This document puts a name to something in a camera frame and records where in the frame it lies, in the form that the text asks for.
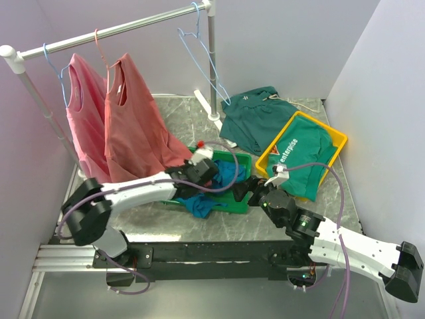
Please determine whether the pink wire hanger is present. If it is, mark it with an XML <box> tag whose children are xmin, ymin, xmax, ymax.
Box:
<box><xmin>94</xmin><ymin>28</ymin><xmax>122</xmax><ymax>96</ymax></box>

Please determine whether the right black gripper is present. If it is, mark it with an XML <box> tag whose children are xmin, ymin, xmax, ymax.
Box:
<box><xmin>230</xmin><ymin>175</ymin><xmax>284</xmax><ymax>228</ymax></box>

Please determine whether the blue t shirt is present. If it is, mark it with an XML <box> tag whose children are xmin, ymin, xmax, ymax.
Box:
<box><xmin>175</xmin><ymin>159</ymin><xmax>248</xmax><ymax>219</ymax></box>

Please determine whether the salmon red t shirt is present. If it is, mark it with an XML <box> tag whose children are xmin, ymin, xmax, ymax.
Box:
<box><xmin>104</xmin><ymin>53</ymin><xmax>192</xmax><ymax>183</ymax></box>

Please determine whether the blue hanger with pink shirt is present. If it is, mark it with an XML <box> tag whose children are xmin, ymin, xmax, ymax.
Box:
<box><xmin>42</xmin><ymin>43</ymin><xmax>70</xmax><ymax>108</ymax></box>

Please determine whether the green plastic tray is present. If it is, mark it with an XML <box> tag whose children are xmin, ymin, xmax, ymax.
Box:
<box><xmin>163</xmin><ymin>151</ymin><xmax>252</xmax><ymax>206</ymax></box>

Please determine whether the white clothes rack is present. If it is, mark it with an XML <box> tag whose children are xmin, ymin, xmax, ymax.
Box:
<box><xmin>1</xmin><ymin>1</ymin><xmax>228</xmax><ymax>167</ymax></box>

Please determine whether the pink t shirt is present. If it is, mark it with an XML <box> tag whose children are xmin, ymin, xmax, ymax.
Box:
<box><xmin>66</xmin><ymin>54</ymin><xmax>111</xmax><ymax>183</ymax></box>

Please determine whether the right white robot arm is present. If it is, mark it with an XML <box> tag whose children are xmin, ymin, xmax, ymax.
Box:
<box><xmin>232</xmin><ymin>176</ymin><xmax>424</xmax><ymax>303</ymax></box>

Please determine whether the dark green garment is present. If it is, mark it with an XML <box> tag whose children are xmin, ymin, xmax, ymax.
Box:
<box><xmin>220</xmin><ymin>86</ymin><xmax>298</xmax><ymax>156</ymax></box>

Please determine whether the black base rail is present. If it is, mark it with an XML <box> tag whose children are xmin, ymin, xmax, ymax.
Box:
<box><xmin>92</xmin><ymin>241</ymin><xmax>333</xmax><ymax>283</ymax></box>

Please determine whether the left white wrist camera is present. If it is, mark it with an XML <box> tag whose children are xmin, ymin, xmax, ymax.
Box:
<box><xmin>189</xmin><ymin>141</ymin><xmax>214</xmax><ymax>165</ymax></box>

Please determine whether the yellow plastic tray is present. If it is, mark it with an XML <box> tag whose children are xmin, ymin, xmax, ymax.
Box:
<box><xmin>255</xmin><ymin>111</ymin><xmax>348</xmax><ymax>200</ymax></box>

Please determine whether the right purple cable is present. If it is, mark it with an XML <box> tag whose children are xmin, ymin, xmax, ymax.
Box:
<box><xmin>282</xmin><ymin>162</ymin><xmax>351</xmax><ymax>319</ymax></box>

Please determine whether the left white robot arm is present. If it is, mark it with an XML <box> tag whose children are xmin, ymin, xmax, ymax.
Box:
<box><xmin>57</xmin><ymin>158</ymin><xmax>218</xmax><ymax>267</ymax></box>

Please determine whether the green enterprise t shirt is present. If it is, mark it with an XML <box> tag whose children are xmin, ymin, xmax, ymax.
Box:
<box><xmin>266</xmin><ymin>116</ymin><xmax>337</xmax><ymax>201</ymax></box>

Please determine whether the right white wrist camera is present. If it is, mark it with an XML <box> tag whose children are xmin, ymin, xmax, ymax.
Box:
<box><xmin>264</xmin><ymin>163</ymin><xmax>290</xmax><ymax>187</ymax></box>

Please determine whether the empty blue wire hanger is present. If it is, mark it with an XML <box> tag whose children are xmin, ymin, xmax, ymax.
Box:
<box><xmin>176</xmin><ymin>1</ymin><xmax>232</xmax><ymax>106</ymax></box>

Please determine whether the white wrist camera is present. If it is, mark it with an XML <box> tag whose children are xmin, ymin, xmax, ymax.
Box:
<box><xmin>264</xmin><ymin>163</ymin><xmax>290</xmax><ymax>187</ymax></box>
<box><xmin>189</xmin><ymin>141</ymin><xmax>214</xmax><ymax>165</ymax></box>

